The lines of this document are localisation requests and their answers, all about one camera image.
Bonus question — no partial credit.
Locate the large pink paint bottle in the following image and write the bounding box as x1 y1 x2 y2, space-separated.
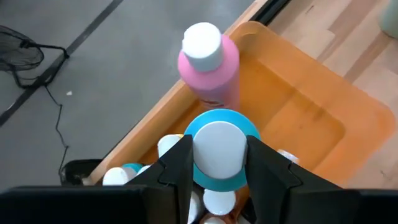
177 21 241 112

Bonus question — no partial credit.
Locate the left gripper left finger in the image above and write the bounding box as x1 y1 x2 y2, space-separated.
0 136 194 224

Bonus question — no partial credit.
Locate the black fan power cable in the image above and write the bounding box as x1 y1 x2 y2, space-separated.
43 85 70 175

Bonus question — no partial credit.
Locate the large teal paint bottle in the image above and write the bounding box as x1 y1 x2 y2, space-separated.
183 108 261 193

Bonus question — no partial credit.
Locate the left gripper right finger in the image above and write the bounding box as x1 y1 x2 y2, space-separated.
245 136 398 224

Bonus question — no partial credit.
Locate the orange plastic bin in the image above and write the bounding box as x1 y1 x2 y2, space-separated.
88 20 396 224

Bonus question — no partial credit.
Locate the small white paint bottle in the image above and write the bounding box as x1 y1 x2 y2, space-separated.
276 148 300 166

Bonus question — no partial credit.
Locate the black table clamp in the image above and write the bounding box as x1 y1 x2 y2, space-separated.
58 158 105 187

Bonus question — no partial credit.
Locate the black floor fan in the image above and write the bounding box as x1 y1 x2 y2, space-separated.
0 24 70 90

